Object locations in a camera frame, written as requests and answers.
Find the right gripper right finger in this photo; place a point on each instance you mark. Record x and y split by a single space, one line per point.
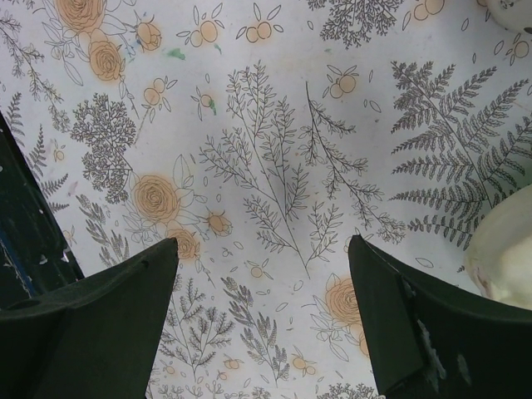
427 338

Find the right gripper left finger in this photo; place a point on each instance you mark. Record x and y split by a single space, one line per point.
96 338

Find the white paper coffee cup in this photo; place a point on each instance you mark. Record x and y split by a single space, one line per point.
514 15

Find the romaine lettuce toy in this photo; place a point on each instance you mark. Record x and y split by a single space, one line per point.
498 258

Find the floral table mat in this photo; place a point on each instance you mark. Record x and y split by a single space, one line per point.
263 135

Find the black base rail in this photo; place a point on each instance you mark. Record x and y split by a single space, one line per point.
35 256

